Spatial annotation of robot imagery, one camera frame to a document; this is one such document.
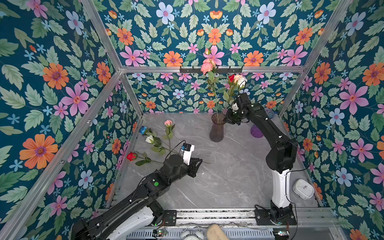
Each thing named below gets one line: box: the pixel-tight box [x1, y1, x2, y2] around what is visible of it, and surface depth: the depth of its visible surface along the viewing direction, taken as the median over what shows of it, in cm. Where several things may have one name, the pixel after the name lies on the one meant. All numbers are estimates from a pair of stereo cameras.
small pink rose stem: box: [163, 119, 175, 155], surface depth 110 cm
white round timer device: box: [292, 178, 315, 200], surface depth 82 cm
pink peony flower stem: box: [200, 48, 219, 116], surface depth 81 cm
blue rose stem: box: [138, 126, 157, 139], surface depth 106 cm
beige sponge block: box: [206, 224, 229, 240], surface depth 67 cm
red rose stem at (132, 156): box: [126, 152, 164, 166], surface depth 96 cm
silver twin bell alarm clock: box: [180, 224, 204, 240], surface depth 67 cm
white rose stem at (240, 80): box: [234, 74, 248, 98], surface depth 80 cm
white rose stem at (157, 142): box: [145, 135, 181, 155], surface depth 103 cm
